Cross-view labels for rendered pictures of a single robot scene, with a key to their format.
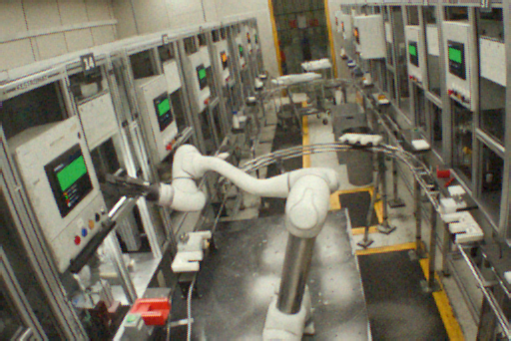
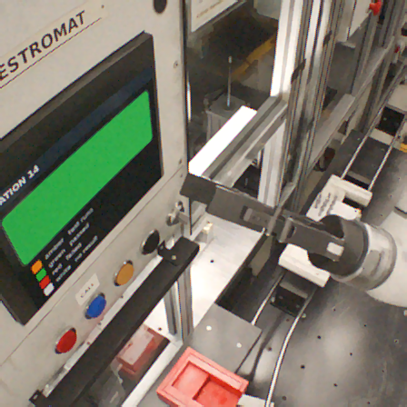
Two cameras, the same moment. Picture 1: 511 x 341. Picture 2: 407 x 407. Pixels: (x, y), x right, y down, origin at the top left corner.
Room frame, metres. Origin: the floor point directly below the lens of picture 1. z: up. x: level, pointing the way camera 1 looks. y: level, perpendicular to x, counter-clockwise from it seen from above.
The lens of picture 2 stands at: (1.16, 0.46, 1.97)
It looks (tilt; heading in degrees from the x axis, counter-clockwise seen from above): 51 degrees down; 24
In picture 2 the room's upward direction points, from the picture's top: straight up
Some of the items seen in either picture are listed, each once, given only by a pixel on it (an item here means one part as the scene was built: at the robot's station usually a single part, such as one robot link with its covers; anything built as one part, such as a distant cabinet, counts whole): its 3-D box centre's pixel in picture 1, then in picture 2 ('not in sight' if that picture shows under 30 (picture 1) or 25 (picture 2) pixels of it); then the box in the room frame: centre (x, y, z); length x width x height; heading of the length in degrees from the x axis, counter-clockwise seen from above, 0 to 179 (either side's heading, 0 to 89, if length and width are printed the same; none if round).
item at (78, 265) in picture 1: (93, 242); (114, 327); (1.36, 0.68, 1.37); 0.36 x 0.04 x 0.04; 171
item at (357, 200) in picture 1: (357, 208); not in sight; (3.76, -0.92, 0.01); 1.00 x 0.55 x 0.01; 171
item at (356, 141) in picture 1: (360, 142); not in sight; (3.43, -0.92, 0.84); 0.37 x 0.14 x 0.10; 49
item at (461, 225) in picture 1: (459, 225); not in sight; (1.81, -1.02, 0.84); 0.37 x 0.14 x 0.10; 171
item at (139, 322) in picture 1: (134, 329); not in sight; (1.29, 0.62, 0.97); 0.08 x 0.08 x 0.12; 81
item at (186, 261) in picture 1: (193, 253); (327, 231); (2.05, 0.46, 0.84); 0.36 x 0.14 x 0.10; 171
